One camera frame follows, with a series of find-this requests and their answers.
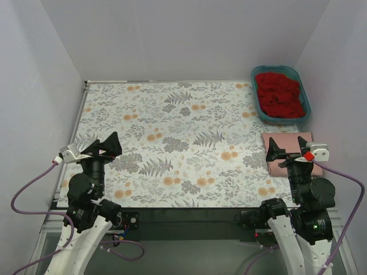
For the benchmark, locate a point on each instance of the floral table mat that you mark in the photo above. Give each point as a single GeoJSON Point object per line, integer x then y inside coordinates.
{"type": "Point", "coordinates": [183, 144]}

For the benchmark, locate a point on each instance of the red t shirt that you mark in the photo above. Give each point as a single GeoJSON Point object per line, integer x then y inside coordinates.
{"type": "Point", "coordinates": [278, 96]}

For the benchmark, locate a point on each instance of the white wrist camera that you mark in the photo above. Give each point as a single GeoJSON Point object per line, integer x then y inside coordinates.
{"type": "Point", "coordinates": [69, 154]}
{"type": "Point", "coordinates": [318, 152]}

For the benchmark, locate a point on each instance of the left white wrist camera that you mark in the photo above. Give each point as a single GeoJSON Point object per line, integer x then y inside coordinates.
{"type": "Point", "coordinates": [69, 154]}

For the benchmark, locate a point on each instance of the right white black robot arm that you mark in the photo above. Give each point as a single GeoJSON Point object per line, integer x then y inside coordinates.
{"type": "Point", "coordinates": [304, 234]}

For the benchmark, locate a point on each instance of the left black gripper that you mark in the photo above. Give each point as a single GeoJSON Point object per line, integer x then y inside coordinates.
{"type": "Point", "coordinates": [97, 155]}

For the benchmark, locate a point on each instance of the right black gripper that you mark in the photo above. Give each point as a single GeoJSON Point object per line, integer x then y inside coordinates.
{"type": "Point", "coordinates": [291, 157]}

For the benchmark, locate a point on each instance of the teal plastic bin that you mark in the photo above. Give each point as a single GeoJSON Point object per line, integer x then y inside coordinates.
{"type": "Point", "coordinates": [290, 73]}

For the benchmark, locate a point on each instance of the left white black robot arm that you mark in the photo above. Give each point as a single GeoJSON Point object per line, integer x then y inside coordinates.
{"type": "Point", "coordinates": [89, 216]}

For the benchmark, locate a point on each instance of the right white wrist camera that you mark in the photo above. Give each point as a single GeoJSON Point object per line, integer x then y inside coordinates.
{"type": "Point", "coordinates": [318, 152]}

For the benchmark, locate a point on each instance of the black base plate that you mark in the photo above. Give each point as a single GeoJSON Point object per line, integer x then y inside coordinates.
{"type": "Point", "coordinates": [190, 224]}

